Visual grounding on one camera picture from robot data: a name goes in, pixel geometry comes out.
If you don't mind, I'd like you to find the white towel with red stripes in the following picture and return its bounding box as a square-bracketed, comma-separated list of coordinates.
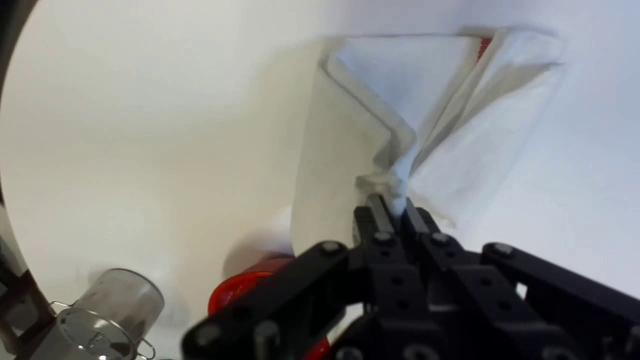
[291, 27, 569, 257]

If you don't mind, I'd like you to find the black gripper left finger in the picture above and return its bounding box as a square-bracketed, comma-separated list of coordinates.
[180, 192, 431, 360]

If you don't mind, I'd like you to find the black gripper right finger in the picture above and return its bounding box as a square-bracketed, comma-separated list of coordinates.
[396, 198, 640, 360]

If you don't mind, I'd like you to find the clear empty glass cup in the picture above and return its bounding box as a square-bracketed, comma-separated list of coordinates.
[57, 266, 167, 360]

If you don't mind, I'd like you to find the red bowl with dark beans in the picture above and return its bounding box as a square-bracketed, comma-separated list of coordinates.
[207, 251, 336, 360]

